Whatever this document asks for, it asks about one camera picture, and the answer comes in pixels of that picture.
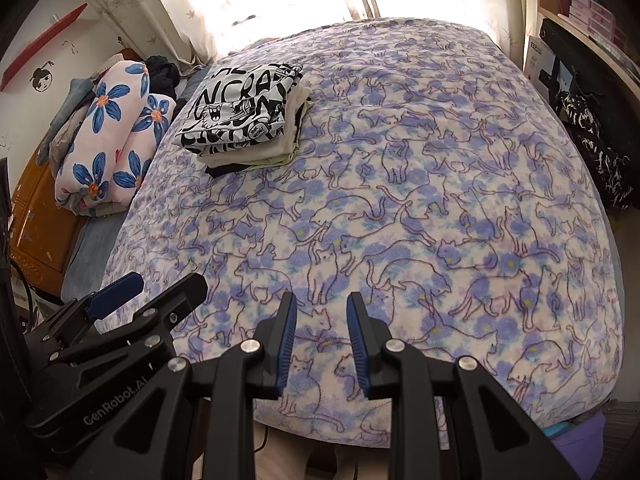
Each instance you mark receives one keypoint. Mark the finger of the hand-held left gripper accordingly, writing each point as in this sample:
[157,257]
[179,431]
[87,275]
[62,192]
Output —
[115,292]
[175,310]

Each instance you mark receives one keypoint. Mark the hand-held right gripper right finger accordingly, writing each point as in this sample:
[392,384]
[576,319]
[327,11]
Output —
[357,345]

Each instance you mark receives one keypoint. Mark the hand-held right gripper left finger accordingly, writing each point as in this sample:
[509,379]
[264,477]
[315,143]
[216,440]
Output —
[287,340]

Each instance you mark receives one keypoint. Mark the black and white printed shirt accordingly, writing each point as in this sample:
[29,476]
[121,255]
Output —
[235,105]

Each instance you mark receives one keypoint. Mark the grey bed sheet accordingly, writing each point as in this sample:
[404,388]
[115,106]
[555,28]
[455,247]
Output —
[95,255]

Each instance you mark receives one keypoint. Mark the wooden bedside cabinet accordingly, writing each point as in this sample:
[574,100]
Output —
[40,230]

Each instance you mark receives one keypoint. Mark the purple cat print blanket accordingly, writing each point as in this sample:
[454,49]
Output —
[400,210]

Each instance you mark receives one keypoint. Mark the blue flower print quilt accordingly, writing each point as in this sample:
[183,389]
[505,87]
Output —
[110,135]

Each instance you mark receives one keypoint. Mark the grey blue clothing pile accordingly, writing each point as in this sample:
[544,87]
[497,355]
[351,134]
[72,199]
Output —
[67,110]

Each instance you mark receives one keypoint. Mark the cream folded garment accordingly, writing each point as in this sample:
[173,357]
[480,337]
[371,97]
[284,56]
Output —
[280,145]

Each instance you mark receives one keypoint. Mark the dark cloth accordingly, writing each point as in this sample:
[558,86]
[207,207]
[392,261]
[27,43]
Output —
[162,77]

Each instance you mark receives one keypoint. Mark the purple storage bin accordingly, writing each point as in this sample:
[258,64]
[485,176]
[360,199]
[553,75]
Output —
[580,435]

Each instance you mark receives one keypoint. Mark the black white-speckled cloth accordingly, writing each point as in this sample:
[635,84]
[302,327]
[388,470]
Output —
[595,150]

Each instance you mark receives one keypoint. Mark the cardboard box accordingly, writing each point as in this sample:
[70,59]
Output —
[542,67]

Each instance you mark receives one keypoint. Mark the wooden bookshelf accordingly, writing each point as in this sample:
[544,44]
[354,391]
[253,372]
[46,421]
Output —
[590,25]

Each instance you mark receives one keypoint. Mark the stack of pink boxes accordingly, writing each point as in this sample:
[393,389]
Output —
[597,15]

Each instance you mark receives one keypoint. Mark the round wall sticker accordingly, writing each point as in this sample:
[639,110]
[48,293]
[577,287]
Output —
[43,76]

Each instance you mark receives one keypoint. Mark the red wall shelf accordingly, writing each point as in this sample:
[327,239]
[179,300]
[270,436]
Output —
[45,40]

